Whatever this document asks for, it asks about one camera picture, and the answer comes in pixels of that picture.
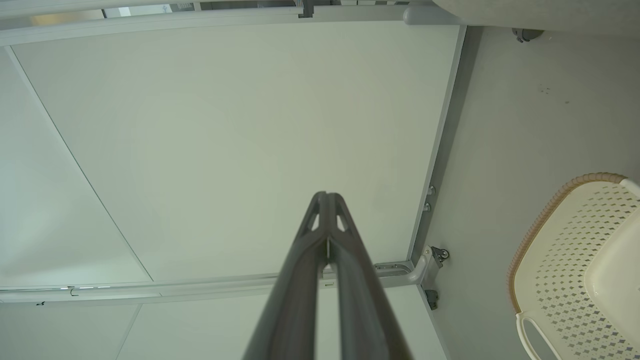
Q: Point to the grey fabric sofa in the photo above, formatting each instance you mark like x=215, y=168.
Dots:
x=550, y=10

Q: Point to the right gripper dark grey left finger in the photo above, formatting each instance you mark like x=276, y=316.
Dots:
x=292, y=300

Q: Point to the small black caster bracket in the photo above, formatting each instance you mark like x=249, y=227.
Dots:
x=432, y=299
x=440, y=254

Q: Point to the grey metal partition rail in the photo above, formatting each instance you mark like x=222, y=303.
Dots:
x=445, y=140
x=200, y=21
x=200, y=287

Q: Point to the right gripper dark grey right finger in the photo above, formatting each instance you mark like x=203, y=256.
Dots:
x=365, y=310

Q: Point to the cream perforated laundry basket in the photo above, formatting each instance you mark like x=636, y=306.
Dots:
x=565, y=280

